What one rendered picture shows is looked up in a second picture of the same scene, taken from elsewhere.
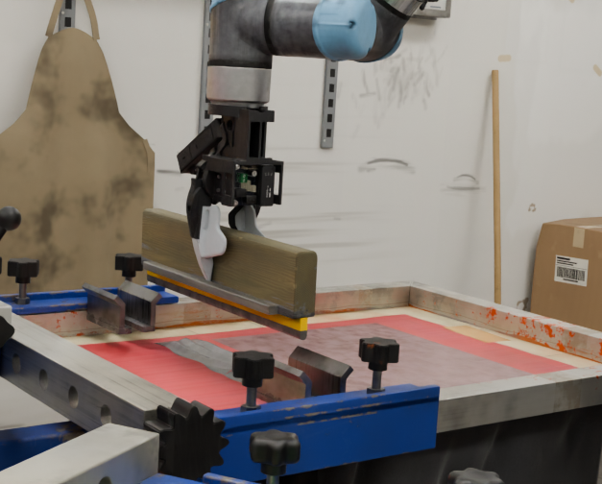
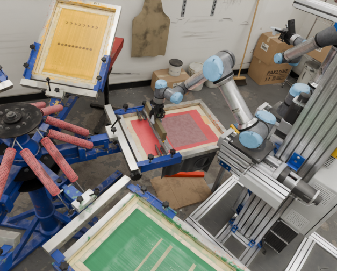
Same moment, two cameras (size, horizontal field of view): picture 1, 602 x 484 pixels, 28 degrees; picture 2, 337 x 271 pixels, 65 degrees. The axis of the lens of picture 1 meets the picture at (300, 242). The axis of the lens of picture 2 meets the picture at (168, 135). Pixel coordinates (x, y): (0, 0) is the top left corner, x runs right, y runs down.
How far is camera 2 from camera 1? 101 cm
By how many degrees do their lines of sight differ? 35
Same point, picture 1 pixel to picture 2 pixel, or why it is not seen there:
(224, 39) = (156, 94)
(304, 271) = (164, 135)
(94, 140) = (156, 17)
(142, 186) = (166, 27)
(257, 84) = (161, 101)
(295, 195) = (202, 27)
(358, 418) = (167, 161)
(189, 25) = not seen: outside the picture
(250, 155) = (159, 111)
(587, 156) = (279, 15)
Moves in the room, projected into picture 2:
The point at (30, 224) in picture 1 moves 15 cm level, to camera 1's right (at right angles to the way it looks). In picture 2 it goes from (141, 36) to (152, 38)
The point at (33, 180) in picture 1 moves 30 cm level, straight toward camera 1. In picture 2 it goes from (142, 26) to (141, 36)
